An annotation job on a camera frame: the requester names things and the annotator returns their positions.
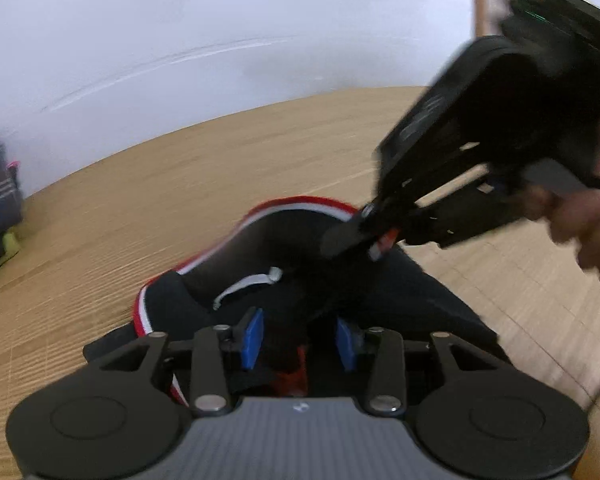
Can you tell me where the black polo shirt red trim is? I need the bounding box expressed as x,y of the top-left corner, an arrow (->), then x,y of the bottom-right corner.
83,196 -> 505,398

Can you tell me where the person's right hand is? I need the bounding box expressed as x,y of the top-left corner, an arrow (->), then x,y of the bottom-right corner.
521,112 -> 600,291

